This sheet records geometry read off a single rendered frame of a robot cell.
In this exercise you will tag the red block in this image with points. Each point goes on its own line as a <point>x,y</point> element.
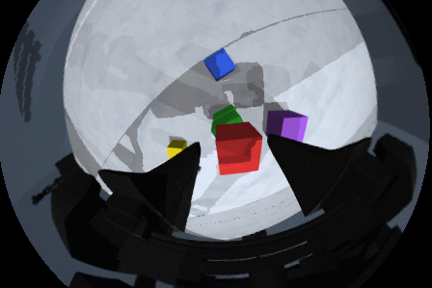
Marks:
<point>238,147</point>

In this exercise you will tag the yellow block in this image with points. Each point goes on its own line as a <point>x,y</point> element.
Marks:
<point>175,147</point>

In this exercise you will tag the purple block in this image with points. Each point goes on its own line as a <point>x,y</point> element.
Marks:
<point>289,124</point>

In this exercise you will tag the green block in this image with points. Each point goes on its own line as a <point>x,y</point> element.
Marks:
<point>222,112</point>
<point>232,116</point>

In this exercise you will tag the blue block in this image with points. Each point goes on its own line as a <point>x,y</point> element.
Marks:
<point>219,64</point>

